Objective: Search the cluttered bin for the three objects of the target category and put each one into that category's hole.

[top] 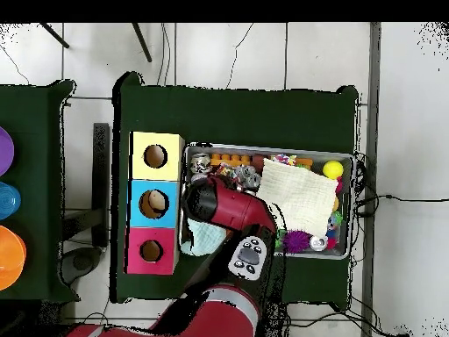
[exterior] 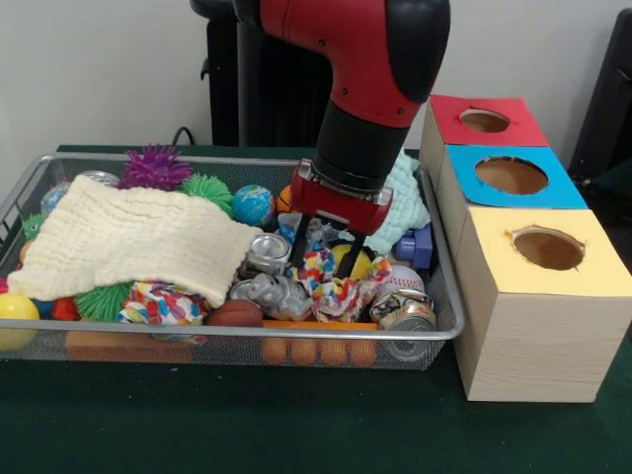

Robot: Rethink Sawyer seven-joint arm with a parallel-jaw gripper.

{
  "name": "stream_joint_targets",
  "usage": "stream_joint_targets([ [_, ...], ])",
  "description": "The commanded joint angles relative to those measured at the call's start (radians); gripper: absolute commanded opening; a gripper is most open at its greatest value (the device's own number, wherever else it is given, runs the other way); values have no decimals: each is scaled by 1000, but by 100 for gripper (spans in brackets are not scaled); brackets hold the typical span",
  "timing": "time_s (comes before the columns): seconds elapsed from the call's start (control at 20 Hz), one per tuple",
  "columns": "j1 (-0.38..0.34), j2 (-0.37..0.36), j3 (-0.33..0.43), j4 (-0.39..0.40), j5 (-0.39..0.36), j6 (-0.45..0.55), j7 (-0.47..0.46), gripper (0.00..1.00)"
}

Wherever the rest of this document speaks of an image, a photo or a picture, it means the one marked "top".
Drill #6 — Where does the multicolour confetti print cloth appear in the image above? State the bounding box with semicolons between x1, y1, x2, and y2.
269;153;297;166
215;162;241;182

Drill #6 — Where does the cream waffle cloth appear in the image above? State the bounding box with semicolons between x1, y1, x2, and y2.
255;158;339;238

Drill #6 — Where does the wooden box with three holes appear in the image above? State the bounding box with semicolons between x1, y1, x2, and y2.
124;131;186;276

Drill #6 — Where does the shallow grey mesh bin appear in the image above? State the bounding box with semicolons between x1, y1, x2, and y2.
180;141;355;261

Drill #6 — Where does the orange studded toy brick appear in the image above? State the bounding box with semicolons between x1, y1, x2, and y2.
210;153;253;168

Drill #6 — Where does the silver robot toy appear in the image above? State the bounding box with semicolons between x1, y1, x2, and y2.
234;164;262;190

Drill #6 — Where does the crushed printed drink can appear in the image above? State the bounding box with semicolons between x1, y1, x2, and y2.
189;153;213;175

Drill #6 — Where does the mint green waffle cloth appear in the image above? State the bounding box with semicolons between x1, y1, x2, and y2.
180;217;229;257

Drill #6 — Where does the dark green tablecloth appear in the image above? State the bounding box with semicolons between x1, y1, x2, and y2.
0;79;80;305
110;71;360;310

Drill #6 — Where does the purple spiky rubber ball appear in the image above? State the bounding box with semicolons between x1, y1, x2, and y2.
282;229;311;255

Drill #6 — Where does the yellow plastic ball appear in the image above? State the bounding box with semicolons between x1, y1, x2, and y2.
322;160;345;180

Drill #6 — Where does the clear glitter ball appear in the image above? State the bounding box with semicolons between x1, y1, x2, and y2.
309;234;329;253

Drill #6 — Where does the black stand leg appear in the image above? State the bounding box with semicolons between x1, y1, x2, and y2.
131;22;153;63
39;22;70;49

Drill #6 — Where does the blue bowl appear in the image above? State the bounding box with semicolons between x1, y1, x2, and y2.
0;181;22;221

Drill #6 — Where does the purple bowl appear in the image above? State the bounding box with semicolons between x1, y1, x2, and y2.
0;125;15;177

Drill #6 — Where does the orange bowl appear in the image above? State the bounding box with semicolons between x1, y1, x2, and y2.
0;225;28;291

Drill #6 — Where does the black power cable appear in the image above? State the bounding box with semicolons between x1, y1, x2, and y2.
353;150;449;219

